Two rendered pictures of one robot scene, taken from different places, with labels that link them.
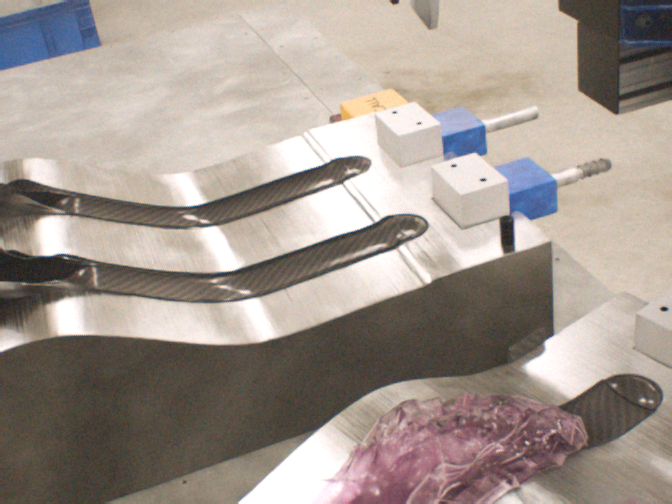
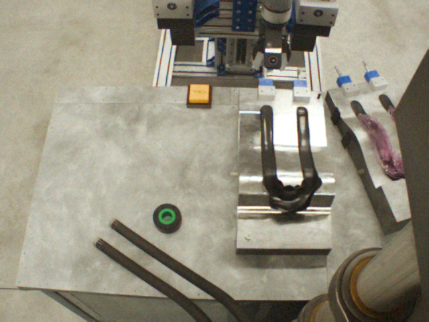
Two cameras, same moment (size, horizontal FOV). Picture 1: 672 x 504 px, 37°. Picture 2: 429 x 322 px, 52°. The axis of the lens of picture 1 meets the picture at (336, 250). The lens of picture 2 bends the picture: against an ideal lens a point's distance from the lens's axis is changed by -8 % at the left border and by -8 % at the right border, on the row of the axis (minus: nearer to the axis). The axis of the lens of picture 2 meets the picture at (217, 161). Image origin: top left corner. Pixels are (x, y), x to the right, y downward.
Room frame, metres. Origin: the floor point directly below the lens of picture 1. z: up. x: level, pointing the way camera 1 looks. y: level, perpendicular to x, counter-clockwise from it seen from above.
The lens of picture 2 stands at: (0.61, 0.80, 2.06)
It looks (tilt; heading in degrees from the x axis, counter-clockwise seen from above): 62 degrees down; 287
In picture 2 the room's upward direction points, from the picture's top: straight up
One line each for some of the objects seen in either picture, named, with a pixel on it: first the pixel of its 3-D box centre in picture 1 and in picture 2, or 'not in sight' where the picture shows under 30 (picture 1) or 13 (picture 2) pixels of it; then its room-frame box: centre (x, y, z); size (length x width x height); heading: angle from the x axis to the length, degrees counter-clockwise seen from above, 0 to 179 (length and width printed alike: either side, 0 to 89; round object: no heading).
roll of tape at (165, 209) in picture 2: not in sight; (167, 218); (0.89, 0.37, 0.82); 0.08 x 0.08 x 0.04
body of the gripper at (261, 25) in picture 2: not in sight; (273, 29); (0.73, -0.10, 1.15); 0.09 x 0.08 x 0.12; 105
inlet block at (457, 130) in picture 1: (463, 132); (265, 83); (0.73, -0.12, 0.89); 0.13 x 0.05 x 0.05; 105
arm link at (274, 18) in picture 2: not in sight; (275, 9); (0.73, -0.10, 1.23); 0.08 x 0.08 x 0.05
